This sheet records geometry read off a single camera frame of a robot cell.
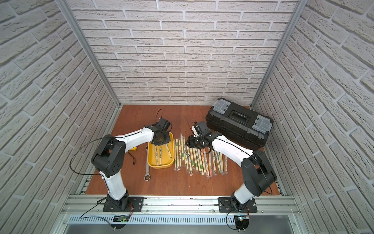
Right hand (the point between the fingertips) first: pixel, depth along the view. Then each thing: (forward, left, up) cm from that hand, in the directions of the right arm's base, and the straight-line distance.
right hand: (190, 143), depth 86 cm
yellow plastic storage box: (-8, +16, -7) cm, 19 cm away
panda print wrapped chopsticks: (-3, +22, -8) cm, 23 cm away
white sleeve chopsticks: (-6, -3, -9) cm, 12 cm away
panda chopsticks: (-7, +1, -10) cm, 13 cm away
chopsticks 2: (-11, -21, -10) cm, 26 cm away
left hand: (+8, +14, -6) cm, 17 cm away
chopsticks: (-7, -6, -10) cm, 14 cm away
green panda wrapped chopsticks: (-1, +14, -8) cm, 17 cm away
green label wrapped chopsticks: (-2, +9, -9) cm, 13 cm away
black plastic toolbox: (+8, -31, +6) cm, 33 cm away
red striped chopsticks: (-10, -12, -9) cm, 18 cm away
